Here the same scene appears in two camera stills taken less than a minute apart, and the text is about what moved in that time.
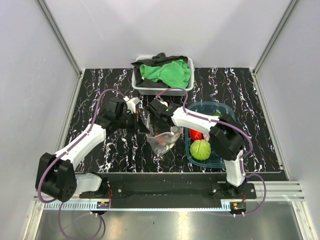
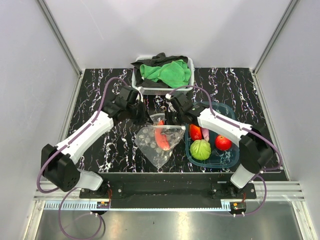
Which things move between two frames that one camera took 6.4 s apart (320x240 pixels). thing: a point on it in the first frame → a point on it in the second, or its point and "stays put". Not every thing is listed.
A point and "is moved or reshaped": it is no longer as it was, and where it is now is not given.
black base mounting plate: x=167 y=190 stays put
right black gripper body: x=157 y=127 → x=175 y=118
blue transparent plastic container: x=216 y=109 stays put
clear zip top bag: x=162 y=142 is moved or reshaped
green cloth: x=176 y=73 stays put
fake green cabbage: x=200 y=149 stays put
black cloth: x=159 y=60 stays put
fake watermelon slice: x=162 y=139 is moved or reshaped
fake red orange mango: x=195 y=135 stays put
